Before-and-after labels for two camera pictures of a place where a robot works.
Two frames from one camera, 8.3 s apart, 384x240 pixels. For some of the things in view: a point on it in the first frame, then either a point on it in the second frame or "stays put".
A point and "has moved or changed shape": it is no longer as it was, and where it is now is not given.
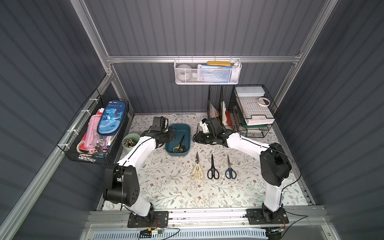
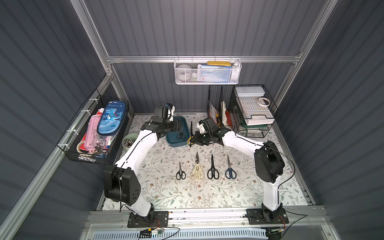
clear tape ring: [262, 104] stays put
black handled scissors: [213, 172] stays put
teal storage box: [181, 146] has moved or changed shape
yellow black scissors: [181, 147] to [189, 141]
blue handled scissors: [231, 173] stays put
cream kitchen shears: [198, 172] stays put
